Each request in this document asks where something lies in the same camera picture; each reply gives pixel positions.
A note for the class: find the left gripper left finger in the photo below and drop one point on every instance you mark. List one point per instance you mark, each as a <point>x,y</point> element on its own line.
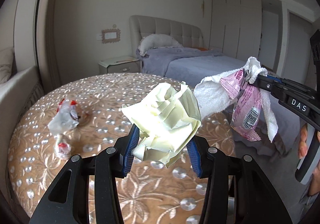
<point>66,199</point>

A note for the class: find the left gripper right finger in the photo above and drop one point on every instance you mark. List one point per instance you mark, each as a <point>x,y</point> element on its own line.
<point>255,198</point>

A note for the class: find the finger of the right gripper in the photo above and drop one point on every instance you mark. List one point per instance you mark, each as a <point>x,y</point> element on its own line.
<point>275,88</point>
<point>272,79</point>

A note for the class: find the pink snack wrapper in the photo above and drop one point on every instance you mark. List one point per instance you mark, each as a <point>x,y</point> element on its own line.
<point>247,106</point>

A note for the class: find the white paper towel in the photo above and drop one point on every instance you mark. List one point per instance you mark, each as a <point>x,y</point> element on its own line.
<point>212,98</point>

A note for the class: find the pale yellow paper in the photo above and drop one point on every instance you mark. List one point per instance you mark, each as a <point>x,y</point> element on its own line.
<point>167,120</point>

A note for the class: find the person's right hand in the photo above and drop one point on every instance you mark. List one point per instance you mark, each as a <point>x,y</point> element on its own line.
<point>302,152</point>

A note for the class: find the red white crumpled wrapper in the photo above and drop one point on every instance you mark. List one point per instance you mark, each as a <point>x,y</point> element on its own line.
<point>62,147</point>

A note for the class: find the beige wardrobe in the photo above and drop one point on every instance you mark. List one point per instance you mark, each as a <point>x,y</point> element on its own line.
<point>236,27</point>

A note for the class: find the clear plastic bag wrapper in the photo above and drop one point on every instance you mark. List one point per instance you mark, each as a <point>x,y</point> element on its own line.
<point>69,115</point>

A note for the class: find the embroidered tan tablecloth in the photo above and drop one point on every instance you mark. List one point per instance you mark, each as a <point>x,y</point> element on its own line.
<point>151,193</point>

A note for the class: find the bed with lavender blanket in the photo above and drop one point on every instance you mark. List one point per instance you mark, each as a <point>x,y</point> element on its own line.
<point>192,65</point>

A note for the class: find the beige tufted headboard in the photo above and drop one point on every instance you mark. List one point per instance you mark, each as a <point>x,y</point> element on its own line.
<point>142,26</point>

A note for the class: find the beige window seat cushion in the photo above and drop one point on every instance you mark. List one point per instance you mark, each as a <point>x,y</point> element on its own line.
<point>18,94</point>

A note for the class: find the white pillow on bed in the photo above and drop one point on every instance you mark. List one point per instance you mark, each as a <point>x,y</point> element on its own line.
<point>157,41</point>

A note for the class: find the white bedside nightstand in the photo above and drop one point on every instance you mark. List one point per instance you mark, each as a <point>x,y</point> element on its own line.
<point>124,64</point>

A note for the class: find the beige throw pillow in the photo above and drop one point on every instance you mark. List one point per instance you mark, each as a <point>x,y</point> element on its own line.
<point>6,63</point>

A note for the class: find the framed wall switch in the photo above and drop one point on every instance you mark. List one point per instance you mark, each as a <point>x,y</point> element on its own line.
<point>110,35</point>

